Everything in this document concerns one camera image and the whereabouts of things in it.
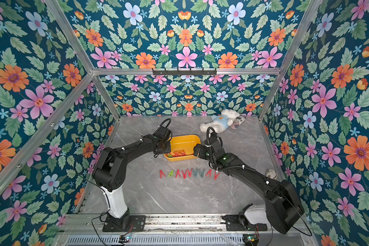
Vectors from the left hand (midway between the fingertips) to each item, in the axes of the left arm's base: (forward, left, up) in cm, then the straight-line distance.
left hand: (169, 148), depth 97 cm
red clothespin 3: (-16, -12, -4) cm, 21 cm away
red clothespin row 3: (-18, -28, -5) cm, 34 cm away
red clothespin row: (-15, +5, -4) cm, 16 cm away
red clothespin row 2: (-17, -24, -4) cm, 30 cm away
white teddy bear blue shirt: (+16, -36, +3) cm, 40 cm away
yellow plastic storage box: (+7, -11, -4) cm, 14 cm away
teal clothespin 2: (-17, -20, -4) cm, 26 cm away
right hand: (-9, -19, +11) cm, 24 cm away
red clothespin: (-16, -5, -4) cm, 17 cm away
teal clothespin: (-16, -16, -4) cm, 23 cm away
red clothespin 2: (-18, -9, -4) cm, 20 cm away
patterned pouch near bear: (+22, -52, -1) cm, 56 cm away
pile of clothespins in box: (-2, -4, -3) cm, 6 cm away
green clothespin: (-16, -1, -4) cm, 16 cm away
